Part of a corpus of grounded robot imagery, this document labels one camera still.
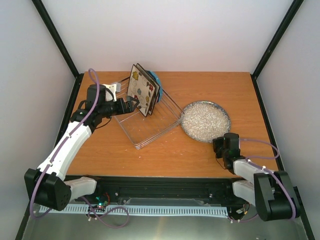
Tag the grey speckled round plate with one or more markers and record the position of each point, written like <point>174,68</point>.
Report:
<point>205,120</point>

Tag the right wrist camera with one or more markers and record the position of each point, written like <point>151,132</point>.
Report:
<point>231,146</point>

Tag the blue polka dot plate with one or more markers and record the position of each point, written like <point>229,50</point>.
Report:
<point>159,83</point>

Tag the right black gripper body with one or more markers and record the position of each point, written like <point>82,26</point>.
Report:
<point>218,147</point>

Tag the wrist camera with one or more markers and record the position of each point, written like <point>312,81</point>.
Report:
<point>111,91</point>
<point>231,146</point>

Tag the white square floral plate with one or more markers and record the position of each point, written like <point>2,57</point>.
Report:
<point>152,87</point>

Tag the chrome wire dish rack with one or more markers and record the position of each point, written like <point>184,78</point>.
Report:
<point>142,130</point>

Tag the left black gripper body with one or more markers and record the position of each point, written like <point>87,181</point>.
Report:
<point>117,110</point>

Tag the light blue cable duct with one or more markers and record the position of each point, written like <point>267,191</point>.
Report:
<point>155,211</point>

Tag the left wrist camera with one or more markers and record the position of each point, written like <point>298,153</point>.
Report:
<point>111,91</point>

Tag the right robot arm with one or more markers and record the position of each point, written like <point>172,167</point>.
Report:
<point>270,192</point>

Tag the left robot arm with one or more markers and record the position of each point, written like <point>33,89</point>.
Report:
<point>46,185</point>

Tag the black aluminium frame rail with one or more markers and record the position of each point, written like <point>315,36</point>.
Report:
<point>209,190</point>

